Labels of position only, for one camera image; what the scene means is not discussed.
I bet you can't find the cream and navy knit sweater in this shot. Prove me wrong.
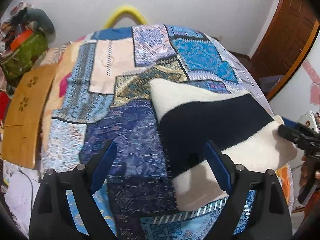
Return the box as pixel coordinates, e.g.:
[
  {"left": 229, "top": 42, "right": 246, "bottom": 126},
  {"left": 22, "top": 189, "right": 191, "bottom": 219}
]
[{"left": 149, "top": 79, "right": 297, "bottom": 211}]

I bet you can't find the person's right hand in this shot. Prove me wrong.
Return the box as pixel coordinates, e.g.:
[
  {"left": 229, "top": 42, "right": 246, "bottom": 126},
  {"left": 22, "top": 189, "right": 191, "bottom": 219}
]
[{"left": 299, "top": 155, "right": 313, "bottom": 187}]

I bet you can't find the orange yellow blanket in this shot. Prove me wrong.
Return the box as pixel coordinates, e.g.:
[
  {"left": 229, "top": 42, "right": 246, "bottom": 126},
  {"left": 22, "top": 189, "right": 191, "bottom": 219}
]
[{"left": 276, "top": 163, "right": 294, "bottom": 206}]

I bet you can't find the brown wooden door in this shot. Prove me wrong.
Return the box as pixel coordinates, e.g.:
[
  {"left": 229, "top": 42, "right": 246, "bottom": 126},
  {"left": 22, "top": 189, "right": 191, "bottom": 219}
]
[{"left": 251, "top": 0, "right": 318, "bottom": 77}]

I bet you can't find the wooden lap desk board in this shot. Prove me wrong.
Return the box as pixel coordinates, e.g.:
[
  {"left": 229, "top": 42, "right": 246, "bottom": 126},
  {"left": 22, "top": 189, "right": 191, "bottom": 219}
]
[{"left": 1, "top": 63, "right": 59, "bottom": 168}]

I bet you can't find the red box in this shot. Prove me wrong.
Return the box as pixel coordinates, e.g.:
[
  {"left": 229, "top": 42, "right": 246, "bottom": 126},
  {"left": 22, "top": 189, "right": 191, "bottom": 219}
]
[{"left": 0, "top": 91, "right": 10, "bottom": 120}]

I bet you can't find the blue patchwork bedspread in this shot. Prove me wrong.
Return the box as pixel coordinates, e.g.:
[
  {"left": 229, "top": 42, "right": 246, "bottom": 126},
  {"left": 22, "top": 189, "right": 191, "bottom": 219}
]
[{"left": 41, "top": 24, "right": 260, "bottom": 239}]

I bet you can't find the green patterned storage bag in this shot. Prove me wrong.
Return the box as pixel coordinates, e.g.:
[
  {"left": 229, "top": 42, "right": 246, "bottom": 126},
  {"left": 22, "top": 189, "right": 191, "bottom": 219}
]
[{"left": 1, "top": 32, "right": 48, "bottom": 80}]

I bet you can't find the orange box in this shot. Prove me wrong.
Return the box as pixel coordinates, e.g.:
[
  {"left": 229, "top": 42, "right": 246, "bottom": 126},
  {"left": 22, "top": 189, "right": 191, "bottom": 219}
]
[{"left": 10, "top": 29, "right": 33, "bottom": 51}]

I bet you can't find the yellow curved bed headboard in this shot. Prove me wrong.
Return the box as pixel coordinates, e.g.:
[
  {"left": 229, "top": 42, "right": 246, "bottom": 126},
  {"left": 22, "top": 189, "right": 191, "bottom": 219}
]
[{"left": 103, "top": 5, "right": 148, "bottom": 29}]

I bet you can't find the grey plush toy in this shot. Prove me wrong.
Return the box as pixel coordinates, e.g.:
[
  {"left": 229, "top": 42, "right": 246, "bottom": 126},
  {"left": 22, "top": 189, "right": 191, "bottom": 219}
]
[{"left": 23, "top": 8, "right": 55, "bottom": 34}]

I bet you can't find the pink heart wall decal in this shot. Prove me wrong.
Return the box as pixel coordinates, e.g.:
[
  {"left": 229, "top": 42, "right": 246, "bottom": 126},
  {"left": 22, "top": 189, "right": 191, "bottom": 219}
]
[{"left": 302, "top": 60, "right": 320, "bottom": 106}]

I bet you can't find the black cable on papers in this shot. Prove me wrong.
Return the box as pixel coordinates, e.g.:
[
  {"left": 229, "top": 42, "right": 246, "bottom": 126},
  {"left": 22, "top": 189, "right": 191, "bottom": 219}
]
[{"left": 17, "top": 168, "right": 34, "bottom": 214}]

